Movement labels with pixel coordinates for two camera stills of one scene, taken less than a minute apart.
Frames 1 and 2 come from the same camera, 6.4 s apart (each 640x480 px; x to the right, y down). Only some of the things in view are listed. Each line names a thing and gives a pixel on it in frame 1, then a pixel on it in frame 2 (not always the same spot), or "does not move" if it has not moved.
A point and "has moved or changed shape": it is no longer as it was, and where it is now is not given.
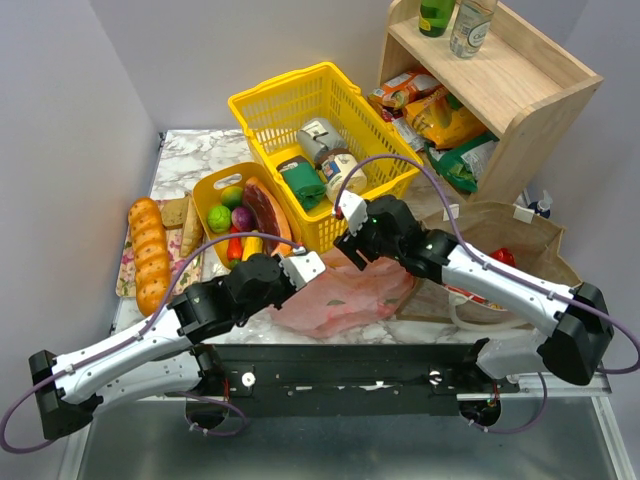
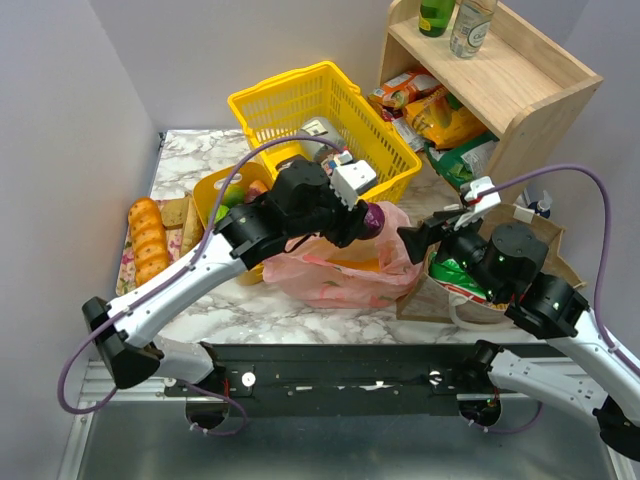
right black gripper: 353,248 -> 435,234
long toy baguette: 151,256 does not move
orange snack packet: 404,90 does not move
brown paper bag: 483,227 has moved or changed shape
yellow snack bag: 437,118 does not move
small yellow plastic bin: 207,194 does not move
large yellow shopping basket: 275,111 does not move
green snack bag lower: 463,162 does not move
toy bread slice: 184,213 does not move
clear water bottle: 471,27 does not move
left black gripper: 288,282 -> 345,223
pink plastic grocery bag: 346,291 has moved or changed shape
